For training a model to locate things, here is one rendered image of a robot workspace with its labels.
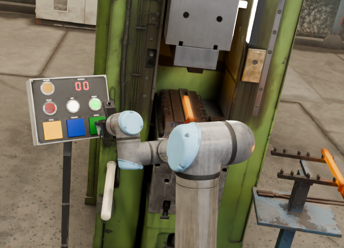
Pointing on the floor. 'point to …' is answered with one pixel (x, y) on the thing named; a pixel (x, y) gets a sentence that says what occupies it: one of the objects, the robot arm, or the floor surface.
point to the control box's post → (66, 192)
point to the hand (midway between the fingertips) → (99, 122)
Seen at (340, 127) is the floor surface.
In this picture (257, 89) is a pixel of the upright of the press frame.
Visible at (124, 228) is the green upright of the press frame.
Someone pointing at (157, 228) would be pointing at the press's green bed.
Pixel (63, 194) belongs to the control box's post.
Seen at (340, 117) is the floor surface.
